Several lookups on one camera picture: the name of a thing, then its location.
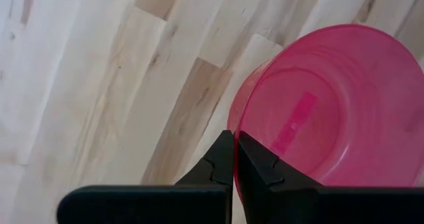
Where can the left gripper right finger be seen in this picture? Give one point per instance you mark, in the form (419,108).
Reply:
(298,205)

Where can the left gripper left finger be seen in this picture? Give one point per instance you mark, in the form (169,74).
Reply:
(149,205)

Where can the pink translucent plastic bowl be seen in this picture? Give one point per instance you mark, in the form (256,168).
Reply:
(348,101)

